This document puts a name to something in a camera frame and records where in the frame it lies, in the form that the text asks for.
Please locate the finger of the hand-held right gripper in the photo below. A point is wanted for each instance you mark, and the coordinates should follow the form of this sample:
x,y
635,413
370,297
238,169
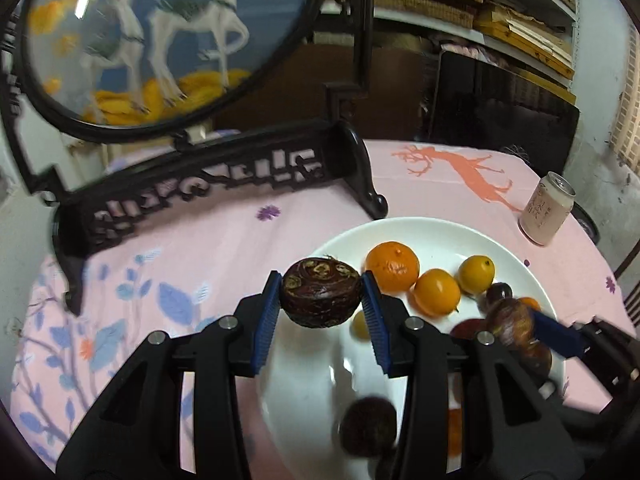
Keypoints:
x,y
555,335

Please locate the white oval plate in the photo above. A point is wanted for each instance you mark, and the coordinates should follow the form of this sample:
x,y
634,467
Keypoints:
x,y
310,360

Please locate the round deer embroidery table screen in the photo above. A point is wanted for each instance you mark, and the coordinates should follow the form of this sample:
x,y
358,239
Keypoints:
x,y
150,35

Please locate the small dark purple grape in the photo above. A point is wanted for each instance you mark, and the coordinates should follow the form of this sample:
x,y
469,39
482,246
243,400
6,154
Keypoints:
x,y
499,292

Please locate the smooth orange fruit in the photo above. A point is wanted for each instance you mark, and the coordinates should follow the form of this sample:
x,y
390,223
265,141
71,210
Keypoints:
x,y
436,292

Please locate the black flat panel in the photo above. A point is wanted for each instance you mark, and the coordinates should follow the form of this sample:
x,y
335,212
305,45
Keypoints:
x,y
500,110

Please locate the small orange round fruit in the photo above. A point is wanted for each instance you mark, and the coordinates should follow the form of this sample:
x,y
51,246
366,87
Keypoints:
x,y
529,303

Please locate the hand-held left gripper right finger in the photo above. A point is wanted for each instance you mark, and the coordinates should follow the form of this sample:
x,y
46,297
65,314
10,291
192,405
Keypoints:
x,y
375,322

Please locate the brown water chestnut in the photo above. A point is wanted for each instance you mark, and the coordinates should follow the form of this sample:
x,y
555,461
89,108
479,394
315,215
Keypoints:
x,y
320,292

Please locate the white shelf unit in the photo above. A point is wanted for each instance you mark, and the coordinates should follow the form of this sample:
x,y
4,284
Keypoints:
x,y
575,5

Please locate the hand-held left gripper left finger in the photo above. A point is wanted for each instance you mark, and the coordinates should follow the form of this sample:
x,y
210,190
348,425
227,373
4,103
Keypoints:
x,y
265,320

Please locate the yellow round fruit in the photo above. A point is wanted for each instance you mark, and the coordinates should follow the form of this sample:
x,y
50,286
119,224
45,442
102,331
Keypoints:
x,y
476,274

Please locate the large orange tangerine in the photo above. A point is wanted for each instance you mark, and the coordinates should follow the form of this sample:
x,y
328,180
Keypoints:
x,y
392,266

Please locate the pink drink can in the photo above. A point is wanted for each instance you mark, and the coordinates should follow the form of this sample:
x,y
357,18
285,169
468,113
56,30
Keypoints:
x,y
545,210

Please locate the small yellow fruit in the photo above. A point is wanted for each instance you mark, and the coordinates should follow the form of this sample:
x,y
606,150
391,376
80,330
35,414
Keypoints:
x,y
359,326

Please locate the pink floral tablecloth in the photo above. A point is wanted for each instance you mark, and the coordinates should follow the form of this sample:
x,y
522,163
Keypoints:
x,y
210,245

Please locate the black rounded chair back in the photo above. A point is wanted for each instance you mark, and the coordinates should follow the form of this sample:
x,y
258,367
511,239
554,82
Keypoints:
x,y
586,222

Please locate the dark red plum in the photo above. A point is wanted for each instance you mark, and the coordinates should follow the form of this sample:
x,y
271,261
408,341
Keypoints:
x,y
465,329

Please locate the stack of wooden boards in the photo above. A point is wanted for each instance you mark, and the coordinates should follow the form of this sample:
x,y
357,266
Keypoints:
x,y
525,30

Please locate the brown glossy round fruit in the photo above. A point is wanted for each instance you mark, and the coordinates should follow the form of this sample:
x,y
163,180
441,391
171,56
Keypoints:
x,y
510,322

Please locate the dark purple mangosteen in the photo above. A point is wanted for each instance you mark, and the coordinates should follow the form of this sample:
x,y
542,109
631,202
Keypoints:
x,y
369,426

